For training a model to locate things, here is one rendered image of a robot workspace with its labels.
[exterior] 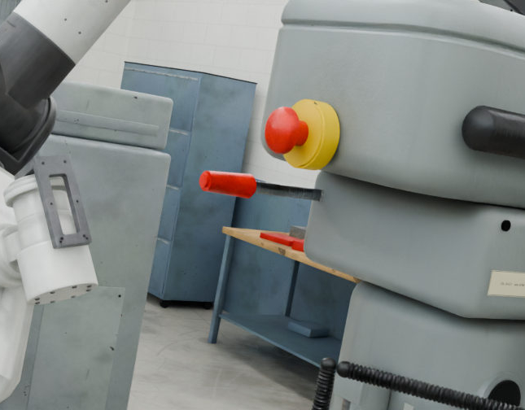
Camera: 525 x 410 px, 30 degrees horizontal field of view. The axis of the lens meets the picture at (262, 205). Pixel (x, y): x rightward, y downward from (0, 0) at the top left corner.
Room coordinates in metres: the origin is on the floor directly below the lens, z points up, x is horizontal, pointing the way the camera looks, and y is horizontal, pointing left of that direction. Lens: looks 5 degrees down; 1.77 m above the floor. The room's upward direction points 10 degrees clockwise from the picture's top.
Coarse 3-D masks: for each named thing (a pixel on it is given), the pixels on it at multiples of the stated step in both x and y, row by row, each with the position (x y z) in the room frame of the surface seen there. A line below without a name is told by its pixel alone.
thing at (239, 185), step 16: (208, 176) 0.91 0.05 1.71; (224, 176) 0.92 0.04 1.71; (240, 176) 0.93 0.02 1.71; (224, 192) 0.92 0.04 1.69; (240, 192) 0.93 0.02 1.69; (256, 192) 0.95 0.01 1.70; (272, 192) 0.96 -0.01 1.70; (288, 192) 0.97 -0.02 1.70; (304, 192) 0.98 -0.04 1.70; (320, 192) 0.99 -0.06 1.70
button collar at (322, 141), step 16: (304, 112) 0.85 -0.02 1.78; (320, 112) 0.84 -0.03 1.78; (320, 128) 0.83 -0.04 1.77; (336, 128) 0.84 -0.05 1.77; (304, 144) 0.84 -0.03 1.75; (320, 144) 0.83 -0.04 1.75; (336, 144) 0.84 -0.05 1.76; (288, 160) 0.86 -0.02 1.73; (304, 160) 0.84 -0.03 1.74; (320, 160) 0.84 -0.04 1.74
